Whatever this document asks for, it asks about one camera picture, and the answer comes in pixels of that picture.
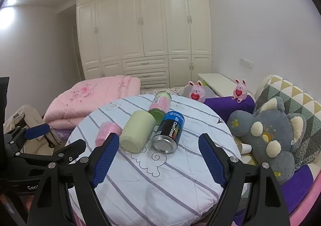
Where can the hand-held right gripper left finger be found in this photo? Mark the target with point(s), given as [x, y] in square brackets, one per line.
[106, 158]

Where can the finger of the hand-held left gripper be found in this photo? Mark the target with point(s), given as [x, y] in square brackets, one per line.
[71, 148]
[37, 132]

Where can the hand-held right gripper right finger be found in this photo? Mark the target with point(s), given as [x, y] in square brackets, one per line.
[210, 158]

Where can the pale green cup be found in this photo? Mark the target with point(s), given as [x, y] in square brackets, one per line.
[138, 130]

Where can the pink cup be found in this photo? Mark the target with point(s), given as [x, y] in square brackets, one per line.
[106, 130]

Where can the small paper cup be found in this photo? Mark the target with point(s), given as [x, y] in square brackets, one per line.
[245, 148]

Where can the beige clothing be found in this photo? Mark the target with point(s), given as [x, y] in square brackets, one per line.
[30, 120]

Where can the blue and black can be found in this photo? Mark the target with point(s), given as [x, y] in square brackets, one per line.
[169, 130]

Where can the pink floral quilt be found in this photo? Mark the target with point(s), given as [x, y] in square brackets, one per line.
[87, 98]

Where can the purple pillow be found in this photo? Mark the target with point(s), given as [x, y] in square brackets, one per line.
[225, 105]

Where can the pink bunny toy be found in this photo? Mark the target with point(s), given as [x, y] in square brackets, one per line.
[239, 90]
[196, 92]

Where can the grey plush toy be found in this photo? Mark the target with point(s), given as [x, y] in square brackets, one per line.
[273, 130]

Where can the tall pink and green bottle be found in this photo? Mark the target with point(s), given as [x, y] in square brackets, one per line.
[160, 102]

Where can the white bedside cabinet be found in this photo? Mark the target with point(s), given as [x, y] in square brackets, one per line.
[215, 81]

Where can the purple bed sheet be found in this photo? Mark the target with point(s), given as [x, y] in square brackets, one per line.
[296, 186]

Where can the triangle patterned quilted cushion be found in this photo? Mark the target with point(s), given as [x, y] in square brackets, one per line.
[288, 93]

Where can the ceiling light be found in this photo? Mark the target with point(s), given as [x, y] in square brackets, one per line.
[11, 1]

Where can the cream wardrobe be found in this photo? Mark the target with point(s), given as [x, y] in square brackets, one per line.
[145, 28]

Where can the white wall switch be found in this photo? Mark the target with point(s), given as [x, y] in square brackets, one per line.
[246, 62]

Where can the pink bed frame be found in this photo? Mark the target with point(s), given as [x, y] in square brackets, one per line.
[309, 203]

